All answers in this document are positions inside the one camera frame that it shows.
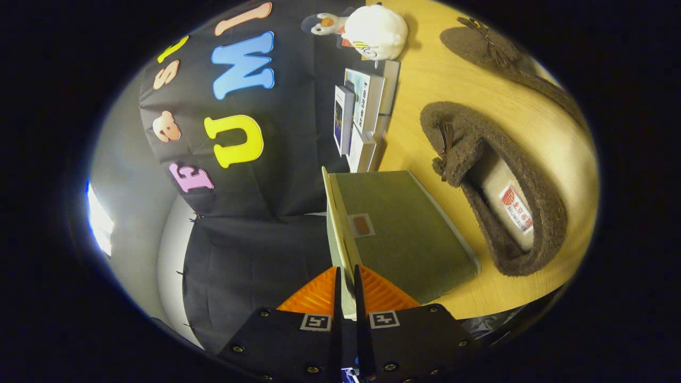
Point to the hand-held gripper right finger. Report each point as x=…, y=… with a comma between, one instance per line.
x=362, y=319

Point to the teal cover book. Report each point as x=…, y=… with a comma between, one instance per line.
x=364, y=98

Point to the white book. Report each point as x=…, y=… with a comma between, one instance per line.
x=362, y=151

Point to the white round plush toy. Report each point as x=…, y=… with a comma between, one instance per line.
x=378, y=32

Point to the penguin plush toy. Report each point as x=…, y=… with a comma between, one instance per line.
x=324, y=22

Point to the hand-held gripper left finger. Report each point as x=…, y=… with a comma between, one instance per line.
x=336, y=319

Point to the blue cover book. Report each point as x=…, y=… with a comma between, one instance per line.
x=343, y=119

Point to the brown fuzzy shoe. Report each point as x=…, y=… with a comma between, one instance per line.
x=479, y=45
x=463, y=135

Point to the green fabric storage box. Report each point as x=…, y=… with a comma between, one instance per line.
x=404, y=239

